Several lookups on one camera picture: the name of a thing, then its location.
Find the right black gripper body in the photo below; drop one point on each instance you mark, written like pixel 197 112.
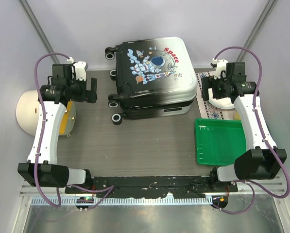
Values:
pixel 218 87

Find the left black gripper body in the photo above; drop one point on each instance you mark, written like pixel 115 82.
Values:
pixel 79 91

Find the black white astronaut suitcase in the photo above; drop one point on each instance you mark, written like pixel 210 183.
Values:
pixel 154 78

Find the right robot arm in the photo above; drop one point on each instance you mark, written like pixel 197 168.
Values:
pixel 262 158

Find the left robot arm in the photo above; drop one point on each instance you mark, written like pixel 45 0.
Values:
pixel 66 84

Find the white paper plate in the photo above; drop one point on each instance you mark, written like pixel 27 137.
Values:
pixel 224 103

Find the patterned placemat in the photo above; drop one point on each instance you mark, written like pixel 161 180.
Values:
pixel 207 110

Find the orange swing lid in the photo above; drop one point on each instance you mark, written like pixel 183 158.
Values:
pixel 64 121

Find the yellow cup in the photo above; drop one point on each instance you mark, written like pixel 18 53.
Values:
pixel 236 116

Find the white cylindrical bin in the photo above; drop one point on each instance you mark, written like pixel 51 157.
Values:
pixel 27 113

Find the green plastic tray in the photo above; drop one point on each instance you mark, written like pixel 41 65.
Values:
pixel 218 142

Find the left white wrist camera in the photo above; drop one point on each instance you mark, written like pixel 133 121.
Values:
pixel 78 69

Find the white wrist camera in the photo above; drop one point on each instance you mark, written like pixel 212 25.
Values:
pixel 78 69
pixel 219 66

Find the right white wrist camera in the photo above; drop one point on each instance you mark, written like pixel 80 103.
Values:
pixel 219 66

